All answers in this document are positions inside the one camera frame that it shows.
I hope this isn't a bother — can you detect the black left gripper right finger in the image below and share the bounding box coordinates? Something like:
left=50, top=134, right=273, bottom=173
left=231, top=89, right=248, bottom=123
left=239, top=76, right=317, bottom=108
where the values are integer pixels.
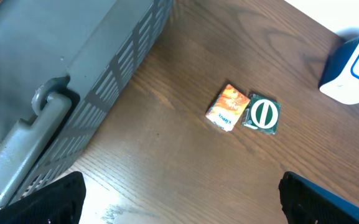
left=279, top=171, right=359, bottom=224

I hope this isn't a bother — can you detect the grey basket handle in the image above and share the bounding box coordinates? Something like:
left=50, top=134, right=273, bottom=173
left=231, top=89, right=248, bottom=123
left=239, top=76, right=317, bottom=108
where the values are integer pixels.
left=0, top=84, right=72, bottom=208

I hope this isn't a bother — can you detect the white barcode scanner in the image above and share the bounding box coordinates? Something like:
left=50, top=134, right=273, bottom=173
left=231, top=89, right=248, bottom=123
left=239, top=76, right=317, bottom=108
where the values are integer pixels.
left=319, top=36, right=359, bottom=105

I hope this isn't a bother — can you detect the round green white item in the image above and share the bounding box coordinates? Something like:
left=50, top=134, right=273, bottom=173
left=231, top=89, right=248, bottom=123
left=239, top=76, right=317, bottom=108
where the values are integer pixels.
left=241, top=93, right=281, bottom=134

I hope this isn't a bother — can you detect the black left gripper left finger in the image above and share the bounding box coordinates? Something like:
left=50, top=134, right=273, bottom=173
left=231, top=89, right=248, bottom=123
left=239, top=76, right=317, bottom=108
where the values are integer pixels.
left=0, top=171, right=86, bottom=224

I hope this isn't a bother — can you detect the orange tissue pack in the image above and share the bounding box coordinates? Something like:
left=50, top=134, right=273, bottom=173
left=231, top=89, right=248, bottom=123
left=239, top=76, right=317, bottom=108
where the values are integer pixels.
left=205, top=84, right=250, bottom=132

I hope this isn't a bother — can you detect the dark grey plastic basket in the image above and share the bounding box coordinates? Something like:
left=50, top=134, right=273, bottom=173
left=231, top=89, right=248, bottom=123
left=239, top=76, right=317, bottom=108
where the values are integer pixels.
left=0, top=0, right=173, bottom=209

